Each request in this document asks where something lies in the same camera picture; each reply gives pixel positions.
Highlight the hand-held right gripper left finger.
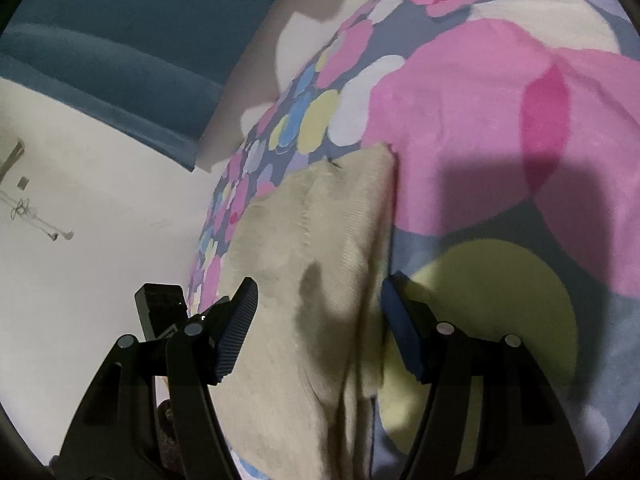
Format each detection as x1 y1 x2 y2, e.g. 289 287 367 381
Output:
57 276 260 480

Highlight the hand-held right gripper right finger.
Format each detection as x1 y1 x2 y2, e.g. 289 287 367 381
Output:
381 271 585 480

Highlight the beige small garment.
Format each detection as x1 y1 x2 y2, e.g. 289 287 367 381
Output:
212 144 401 480

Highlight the floral dotted bedsheet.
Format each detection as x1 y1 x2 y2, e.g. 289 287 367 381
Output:
187 0 640 480

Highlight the blue curtain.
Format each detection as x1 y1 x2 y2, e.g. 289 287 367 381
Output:
0 0 301 173

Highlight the white headboard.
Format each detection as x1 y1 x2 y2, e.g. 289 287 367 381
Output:
195 0 371 175

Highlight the wooden wall strip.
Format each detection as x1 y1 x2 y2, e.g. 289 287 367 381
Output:
0 139 26 182

